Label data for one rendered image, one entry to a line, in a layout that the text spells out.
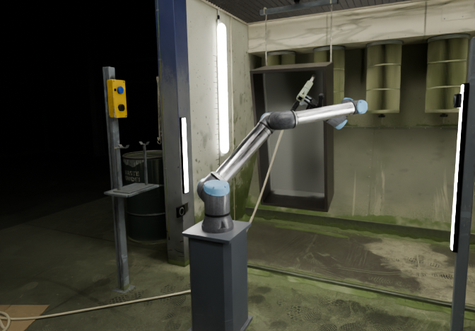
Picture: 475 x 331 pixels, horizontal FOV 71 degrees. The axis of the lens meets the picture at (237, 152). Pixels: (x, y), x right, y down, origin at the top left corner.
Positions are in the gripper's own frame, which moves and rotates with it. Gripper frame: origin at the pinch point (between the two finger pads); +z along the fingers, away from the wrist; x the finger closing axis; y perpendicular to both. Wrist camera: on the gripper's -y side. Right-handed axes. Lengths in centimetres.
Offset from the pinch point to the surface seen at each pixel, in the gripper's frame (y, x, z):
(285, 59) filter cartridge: 45, 150, 31
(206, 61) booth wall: 47, 50, 86
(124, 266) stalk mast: 143, -102, 40
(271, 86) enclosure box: 35, 56, 23
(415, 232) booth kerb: 81, 53, -169
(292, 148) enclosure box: 71, 43, -24
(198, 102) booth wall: 69, 19, 70
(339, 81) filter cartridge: 30, 140, -33
